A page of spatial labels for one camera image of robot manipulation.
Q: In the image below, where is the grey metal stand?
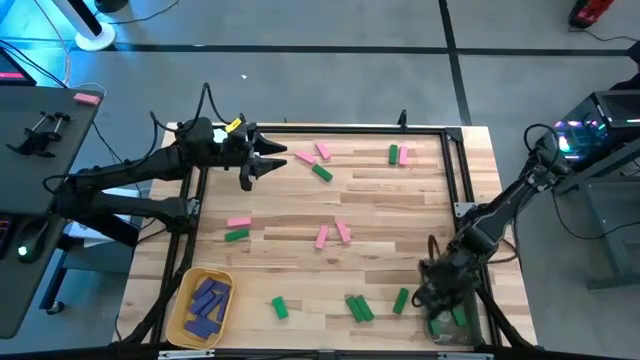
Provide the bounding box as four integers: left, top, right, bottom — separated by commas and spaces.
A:
549, 144, 640, 291

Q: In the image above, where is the white printed paper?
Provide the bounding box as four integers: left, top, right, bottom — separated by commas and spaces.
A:
67, 185, 146, 242

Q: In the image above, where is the black computer mouse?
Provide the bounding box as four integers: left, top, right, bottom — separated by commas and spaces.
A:
14, 219, 51, 265

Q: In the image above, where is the black desk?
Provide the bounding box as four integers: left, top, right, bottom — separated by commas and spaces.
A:
0, 84, 105, 340

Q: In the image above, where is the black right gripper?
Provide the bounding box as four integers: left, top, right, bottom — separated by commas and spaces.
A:
413, 249, 484, 321

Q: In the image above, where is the clear plastic bin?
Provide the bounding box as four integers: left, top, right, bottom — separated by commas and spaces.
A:
422, 272, 484, 350

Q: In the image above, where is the black bar clamp tool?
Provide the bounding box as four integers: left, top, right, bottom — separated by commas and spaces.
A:
6, 110, 75, 159

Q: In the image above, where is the yellow plastic bin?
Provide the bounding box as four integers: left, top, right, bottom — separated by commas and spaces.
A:
164, 266, 235, 350

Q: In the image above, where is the white tower fan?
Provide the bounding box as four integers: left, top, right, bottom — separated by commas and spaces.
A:
49, 0, 118, 52

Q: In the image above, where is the backlit keyboard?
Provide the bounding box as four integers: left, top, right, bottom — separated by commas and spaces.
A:
0, 214, 14, 251

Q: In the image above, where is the red device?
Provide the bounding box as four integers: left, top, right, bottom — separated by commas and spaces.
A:
568, 0, 616, 29

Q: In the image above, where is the computer case with lights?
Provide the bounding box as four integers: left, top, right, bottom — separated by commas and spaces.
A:
552, 89, 640, 174

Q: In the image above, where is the grey desk foot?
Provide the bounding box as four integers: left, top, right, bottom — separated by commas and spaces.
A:
38, 238, 135, 317

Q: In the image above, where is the black monitor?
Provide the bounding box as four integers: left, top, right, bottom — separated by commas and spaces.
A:
0, 46, 38, 87

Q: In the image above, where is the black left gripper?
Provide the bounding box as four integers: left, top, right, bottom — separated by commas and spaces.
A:
219, 123, 289, 192

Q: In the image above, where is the black round stand base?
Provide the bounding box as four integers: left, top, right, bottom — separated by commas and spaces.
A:
93, 0, 131, 14

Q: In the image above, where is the silver metal bracket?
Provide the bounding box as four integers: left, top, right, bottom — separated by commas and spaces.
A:
158, 349, 216, 360

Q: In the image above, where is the black floor cable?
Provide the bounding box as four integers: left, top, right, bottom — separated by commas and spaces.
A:
568, 25, 640, 44
108, 0, 180, 26

